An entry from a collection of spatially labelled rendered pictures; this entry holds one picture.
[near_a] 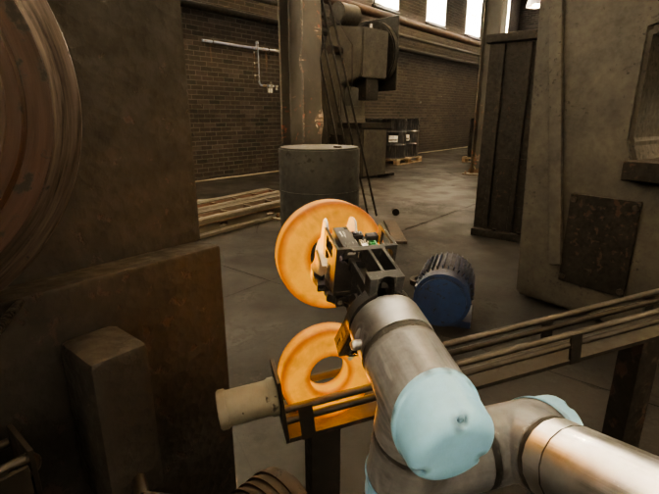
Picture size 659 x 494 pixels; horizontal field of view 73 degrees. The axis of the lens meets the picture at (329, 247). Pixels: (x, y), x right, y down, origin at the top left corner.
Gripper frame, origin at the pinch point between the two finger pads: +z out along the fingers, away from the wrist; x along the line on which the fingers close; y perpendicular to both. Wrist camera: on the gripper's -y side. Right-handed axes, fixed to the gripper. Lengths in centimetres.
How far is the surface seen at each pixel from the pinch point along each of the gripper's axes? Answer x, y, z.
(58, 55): 30.2, 22.9, 4.0
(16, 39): 32.7, 24.8, 0.5
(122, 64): 26.9, 18.7, 24.6
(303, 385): 4.2, -22.1, -5.7
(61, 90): 30.5, 19.5, 3.0
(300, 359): 4.6, -17.6, -4.5
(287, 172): -39, -83, 233
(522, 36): -243, 2, 294
